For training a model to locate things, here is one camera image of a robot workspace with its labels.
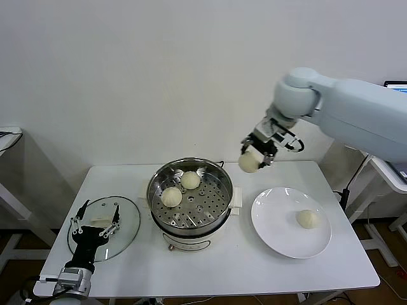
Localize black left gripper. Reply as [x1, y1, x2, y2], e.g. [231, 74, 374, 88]
[69, 199, 122, 265]

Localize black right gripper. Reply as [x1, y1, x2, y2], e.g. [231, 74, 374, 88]
[239, 134, 277, 170]

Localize white steamed baozi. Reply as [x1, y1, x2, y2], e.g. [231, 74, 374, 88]
[180, 171, 202, 191]
[238, 150, 265, 173]
[296, 209, 320, 230]
[160, 186, 183, 208]

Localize glass lid with white handle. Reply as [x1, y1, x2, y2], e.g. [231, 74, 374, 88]
[66, 196, 142, 262]

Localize stainless steel steamer basket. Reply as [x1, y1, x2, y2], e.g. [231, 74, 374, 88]
[146, 158, 233, 238]

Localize white round plate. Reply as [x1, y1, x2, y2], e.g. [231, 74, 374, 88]
[250, 187, 333, 259]

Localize white electric cooker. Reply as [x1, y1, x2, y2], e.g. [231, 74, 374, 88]
[137, 186, 244, 254]

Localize white side table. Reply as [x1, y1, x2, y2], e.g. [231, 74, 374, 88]
[0, 126, 58, 266]

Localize white laptop desk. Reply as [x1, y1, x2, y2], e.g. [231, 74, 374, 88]
[345, 144, 407, 268]

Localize grey open laptop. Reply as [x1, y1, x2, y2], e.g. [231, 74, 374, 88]
[382, 79, 407, 93]

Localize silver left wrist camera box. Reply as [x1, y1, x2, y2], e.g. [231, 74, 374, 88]
[57, 267, 85, 287]

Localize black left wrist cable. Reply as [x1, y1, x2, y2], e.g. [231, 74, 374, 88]
[22, 274, 66, 303]

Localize black cable with adapter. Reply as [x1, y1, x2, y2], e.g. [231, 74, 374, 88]
[333, 155, 369, 211]

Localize thin black cable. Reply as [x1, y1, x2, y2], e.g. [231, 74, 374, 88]
[0, 131, 23, 153]

